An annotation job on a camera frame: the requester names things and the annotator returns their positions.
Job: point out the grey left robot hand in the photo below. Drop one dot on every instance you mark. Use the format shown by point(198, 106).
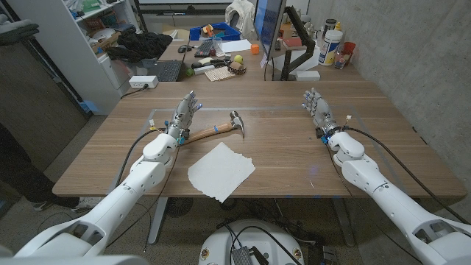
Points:
point(182, 117)

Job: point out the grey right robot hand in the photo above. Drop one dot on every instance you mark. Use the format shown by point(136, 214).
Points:
point(322, 112)

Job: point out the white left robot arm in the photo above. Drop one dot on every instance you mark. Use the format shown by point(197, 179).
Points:
point(121, 198)

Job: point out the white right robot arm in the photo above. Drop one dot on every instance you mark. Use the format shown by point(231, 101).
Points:
point(386, 198)

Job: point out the white paper towel sheet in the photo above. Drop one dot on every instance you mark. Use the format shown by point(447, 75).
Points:
point(221, 171)

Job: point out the white rectangular box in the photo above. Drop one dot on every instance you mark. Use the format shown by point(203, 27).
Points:
point(307, 75)

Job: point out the small green ball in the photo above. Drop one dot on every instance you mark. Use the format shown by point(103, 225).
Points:
point(189, 72)

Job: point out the black laptop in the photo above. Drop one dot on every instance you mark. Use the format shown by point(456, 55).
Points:
point(167, 70)

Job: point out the white rectangular block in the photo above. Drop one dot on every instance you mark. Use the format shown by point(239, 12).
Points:
point(204, 70)

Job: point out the white power strip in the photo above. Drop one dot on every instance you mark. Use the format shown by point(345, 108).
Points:
point(141, 81)

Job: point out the small clear jar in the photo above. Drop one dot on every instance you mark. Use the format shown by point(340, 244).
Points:
point(340, 60)

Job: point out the wooden slat mat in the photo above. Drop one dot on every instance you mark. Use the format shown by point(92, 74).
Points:
point(219, 74)

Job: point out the white wipes canister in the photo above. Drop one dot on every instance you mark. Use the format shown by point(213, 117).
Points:
point(330, 48)

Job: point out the black computer mouse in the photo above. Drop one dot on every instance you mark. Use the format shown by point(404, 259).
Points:
point(184, 48)

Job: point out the red cup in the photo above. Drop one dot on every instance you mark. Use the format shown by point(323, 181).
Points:
point(349, 48)

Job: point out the black keyboard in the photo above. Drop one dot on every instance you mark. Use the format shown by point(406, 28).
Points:
point(204, 48)

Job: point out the brown woven basket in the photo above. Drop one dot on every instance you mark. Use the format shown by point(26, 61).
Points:
point(237, 68)

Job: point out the red book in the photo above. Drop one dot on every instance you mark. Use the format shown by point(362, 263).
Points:
point(293, 42)

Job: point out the clear plastic cup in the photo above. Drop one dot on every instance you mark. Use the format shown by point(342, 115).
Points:
point(217, 45)

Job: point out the yellow tennis ball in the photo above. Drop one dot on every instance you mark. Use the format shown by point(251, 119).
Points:
point(238, 59)

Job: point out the black jacket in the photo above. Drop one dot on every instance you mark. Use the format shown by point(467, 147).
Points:
point(141, 46)

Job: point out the black lid bottle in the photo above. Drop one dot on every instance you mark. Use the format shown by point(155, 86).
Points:
point(329, 25)

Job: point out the orange cube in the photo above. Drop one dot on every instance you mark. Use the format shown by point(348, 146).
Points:
point(255, 49)

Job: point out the blue plastic bin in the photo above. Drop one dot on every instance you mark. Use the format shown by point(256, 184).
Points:
point(230, 34)

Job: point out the black computer monitor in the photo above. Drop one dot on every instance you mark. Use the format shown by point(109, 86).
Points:
point(268, 22)

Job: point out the grey table leg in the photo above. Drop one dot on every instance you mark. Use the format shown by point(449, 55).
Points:
point(344, 221)
point(158, 221)

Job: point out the white jacket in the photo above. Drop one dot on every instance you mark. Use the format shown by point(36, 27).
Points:
point(241, 14)

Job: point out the white robot torso base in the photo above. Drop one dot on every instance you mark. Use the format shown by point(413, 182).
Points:
point(221, 243)

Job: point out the white shelf unit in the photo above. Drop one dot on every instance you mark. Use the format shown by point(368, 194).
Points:
point(70, 48)

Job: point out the person in black trousers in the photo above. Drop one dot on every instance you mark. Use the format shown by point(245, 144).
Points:
point(22, 173)

